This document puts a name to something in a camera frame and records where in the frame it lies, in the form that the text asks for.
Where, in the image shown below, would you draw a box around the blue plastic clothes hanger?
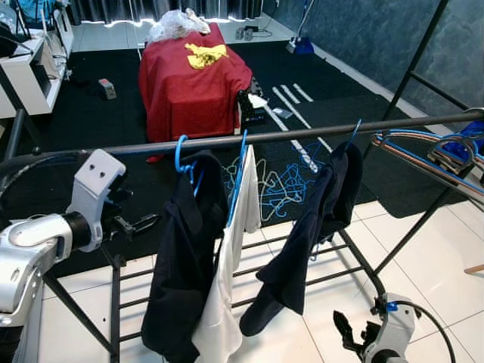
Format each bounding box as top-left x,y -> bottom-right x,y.
174,134 -> 201,199
344,119 -> 364,152
225,130 -> 250,228

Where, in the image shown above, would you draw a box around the black jacket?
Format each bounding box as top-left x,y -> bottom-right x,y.
141,150 -> 229,362

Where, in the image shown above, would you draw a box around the dark navy garment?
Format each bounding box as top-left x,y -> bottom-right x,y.
240,141 -> 365,338

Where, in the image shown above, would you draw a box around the white garment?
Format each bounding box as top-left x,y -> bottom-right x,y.
193,145 -> 262,363

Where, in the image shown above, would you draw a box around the small grey box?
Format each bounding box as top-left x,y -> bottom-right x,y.
98,78 -> 118,100

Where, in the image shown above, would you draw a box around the black box with paper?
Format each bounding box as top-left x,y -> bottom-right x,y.
237,79 -> 271,128

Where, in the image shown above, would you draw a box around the bunch of spare hangers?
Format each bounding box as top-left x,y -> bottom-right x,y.
371,125 -> 484,206

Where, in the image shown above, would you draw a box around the yellow cloth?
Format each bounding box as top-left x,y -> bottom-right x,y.
185,43 -> 229,70

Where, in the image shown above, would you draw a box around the white desk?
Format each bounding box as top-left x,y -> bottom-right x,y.
0,8 -> 75,119

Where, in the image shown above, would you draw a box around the black metal clothes rack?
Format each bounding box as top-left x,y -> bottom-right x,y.
0,0 -> 484,363

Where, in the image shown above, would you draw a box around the white plastic bag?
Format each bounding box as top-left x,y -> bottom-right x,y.
146,9 -> 213,44

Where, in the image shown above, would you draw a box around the grey power strip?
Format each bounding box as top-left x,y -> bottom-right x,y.
234,26 -> 262,41

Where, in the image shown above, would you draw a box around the dark curtain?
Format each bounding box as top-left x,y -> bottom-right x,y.
68,0 -> 269,25

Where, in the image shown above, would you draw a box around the blue base stand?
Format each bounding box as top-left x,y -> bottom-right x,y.
285,0 -> 315,55

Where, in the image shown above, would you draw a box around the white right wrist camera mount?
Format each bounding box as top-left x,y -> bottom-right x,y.
368,293 -> 417,355

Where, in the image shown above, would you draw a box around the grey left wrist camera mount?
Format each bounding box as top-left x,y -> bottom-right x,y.
67,149 -> 127,253

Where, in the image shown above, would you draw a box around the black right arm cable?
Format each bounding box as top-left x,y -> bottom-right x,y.
372,297 -> 458,363

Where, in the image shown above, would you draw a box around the pile of wire hangers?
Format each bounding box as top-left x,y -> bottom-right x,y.
222,155 -> 318,222

